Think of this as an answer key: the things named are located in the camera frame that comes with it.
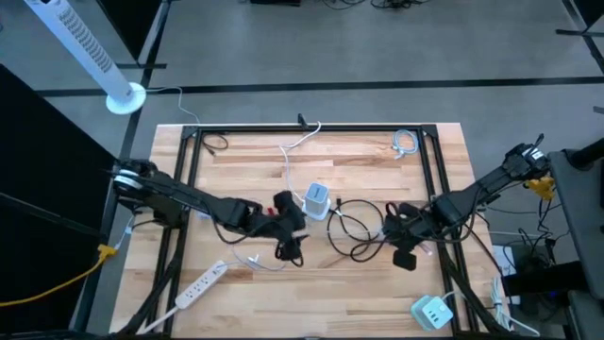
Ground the white cube power cord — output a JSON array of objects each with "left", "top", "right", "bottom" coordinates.
[{"left": 441, "top": 275, "right": 542, "bottom": 337}]

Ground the thin white fan cord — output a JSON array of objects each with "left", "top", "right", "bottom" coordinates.
[{"left": 143, "top": 86, "right": 202, "bottom": 125}]

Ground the black curtain partition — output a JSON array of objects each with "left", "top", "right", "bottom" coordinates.
[
  {"left": 0, "top": 63, "right": 119, "bottom": 332},
  {"left": 96, "top": 0, "right": 169, "bottom": 62},
  {"left": 573, "top": 0, "right": 604, "bottom": 29}
]

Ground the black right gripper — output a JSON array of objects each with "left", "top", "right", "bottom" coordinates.
[{"left": 382, "top": 202, "right": 440, "bottom": 247}]

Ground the white tower power strip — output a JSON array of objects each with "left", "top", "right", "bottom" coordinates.
[{"left": 301, "top": 182, "right": 331, "bottom": 222}]

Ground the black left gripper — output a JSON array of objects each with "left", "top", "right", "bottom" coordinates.
[{"left": 244, "top": 202, "right": 310, "bottom": 265}]

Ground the black table frame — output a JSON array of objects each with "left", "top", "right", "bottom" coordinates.
[{"left": 70, "top": 123, "right": 511, "bottom": 340}]

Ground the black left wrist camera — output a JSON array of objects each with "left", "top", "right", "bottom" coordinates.
[{"left": 274, "top": 191, "right": 306, "bottom": 218}]

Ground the white tower fan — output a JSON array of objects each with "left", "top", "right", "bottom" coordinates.
[{"left": 23, "top": 0, "right": 147, "bottom": 116}]

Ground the mint cube power strip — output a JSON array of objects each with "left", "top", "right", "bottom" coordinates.
[{"left": 410, "top": 295, "right": 455, "bottom": 332}]

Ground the yellow cable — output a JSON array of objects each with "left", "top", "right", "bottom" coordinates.
[
  {"left": 0, "top": 244, "right": 119, "bottom": 308},
  {"left": 524, "top": 175, "right": 557, "bottom": 202}
]

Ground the white USB cable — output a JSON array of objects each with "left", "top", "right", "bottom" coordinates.
[
  {"left": 391, "top": 129, "right": 420, "bottom": 161},
  {"left": 221, "top": 249, "right": 287, "bottom": 274}
]

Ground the white flat power strip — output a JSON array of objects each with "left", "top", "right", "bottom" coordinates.
[{"left": 139, "top": 259, "right": 229, "bottom": 335}]

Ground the grey side table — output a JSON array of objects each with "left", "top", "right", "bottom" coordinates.
[{"left": 546, "top": 136, "right": 604, "bottom": 340}]

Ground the short black cable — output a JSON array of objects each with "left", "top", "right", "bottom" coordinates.
[{"left": 202, "top": 134, "right": 230, "bottom": 157}]

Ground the long black USB cable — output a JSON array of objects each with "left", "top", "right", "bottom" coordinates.
[{"left": 326, "top": 197, "right": 393, "bottom": 264}]

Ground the white tower power cord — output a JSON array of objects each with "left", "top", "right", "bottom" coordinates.
[{"left": 277, "top": 120, "right": 323, "bottom": 202}]

